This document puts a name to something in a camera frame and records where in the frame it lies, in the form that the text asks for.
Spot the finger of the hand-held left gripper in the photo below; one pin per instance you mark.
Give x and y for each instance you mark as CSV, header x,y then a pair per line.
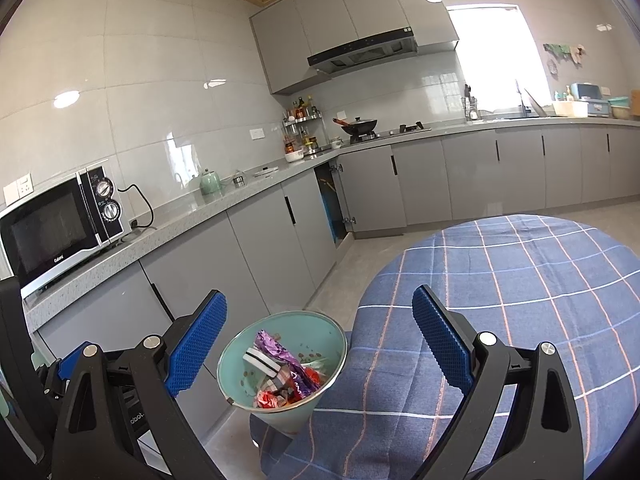
x,y
65,372
20,375

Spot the purple foil wrapper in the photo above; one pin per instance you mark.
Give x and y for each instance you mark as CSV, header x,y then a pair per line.
x,y
275,347

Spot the gas stove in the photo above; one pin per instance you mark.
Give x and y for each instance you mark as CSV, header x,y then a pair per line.
x,y
405,130

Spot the cutting board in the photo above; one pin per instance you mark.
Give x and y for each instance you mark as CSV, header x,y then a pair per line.
x,y
535,105

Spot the small white jar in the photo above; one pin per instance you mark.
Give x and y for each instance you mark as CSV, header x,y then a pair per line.
x,y
336,144

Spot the cardboard box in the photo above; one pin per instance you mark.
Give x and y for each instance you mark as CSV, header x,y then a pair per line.
x,y
634,105

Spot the large white wall socket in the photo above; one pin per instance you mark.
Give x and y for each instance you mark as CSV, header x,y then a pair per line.
x,y
19,189

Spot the small steel bowl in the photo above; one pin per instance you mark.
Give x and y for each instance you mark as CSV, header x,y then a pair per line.
x,y
238,182

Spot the white basin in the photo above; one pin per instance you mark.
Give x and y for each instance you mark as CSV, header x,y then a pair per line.
x,y
567,109

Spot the light blue box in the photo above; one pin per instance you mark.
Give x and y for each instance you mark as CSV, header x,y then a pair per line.
x,y
592,95

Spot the teal basin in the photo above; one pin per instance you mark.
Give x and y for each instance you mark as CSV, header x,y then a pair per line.
x,y
619,109

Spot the grey upper cabinets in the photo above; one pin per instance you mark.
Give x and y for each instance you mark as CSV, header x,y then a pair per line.
x,y
350,5

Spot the window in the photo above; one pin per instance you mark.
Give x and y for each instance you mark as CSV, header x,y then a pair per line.
x,y
500,60

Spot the teal metal bin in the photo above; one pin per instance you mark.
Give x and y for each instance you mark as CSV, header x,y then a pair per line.
x,y
320,340

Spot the grey base cabinets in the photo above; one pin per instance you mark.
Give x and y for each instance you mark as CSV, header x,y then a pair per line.
x,y
450,175

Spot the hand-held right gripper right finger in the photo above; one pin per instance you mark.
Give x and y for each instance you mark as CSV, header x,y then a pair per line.
x,y
440,340

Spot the hanging wall cloths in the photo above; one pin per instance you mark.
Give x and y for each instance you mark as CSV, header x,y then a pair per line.
x,y
562,52

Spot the white bowl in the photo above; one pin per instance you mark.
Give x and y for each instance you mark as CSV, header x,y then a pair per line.
x,y
295,156

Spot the black wok with lid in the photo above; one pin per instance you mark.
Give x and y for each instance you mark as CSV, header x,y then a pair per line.
x,y
360,126

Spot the steel utensil holder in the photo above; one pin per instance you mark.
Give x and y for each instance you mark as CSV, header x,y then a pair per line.
x,y
471,107

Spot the black and silver microwave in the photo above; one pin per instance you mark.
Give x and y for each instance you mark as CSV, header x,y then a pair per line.
x,y
50,230

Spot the steel spice rack with bottles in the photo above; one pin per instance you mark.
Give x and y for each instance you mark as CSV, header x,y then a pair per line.
x,y
300,125

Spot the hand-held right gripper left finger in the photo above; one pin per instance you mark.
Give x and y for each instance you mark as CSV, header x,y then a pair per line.
x,y
197,345

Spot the blue plaid tablecloth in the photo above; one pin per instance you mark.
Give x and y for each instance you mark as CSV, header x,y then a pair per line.
x,y
525,285

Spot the plaid cloth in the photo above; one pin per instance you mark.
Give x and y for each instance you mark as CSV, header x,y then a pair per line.
x,y
282,385

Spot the range hood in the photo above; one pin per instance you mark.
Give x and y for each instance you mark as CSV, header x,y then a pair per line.
x,y
360,52

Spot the sink faucet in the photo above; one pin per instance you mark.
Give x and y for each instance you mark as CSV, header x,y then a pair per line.
x,y
521,100

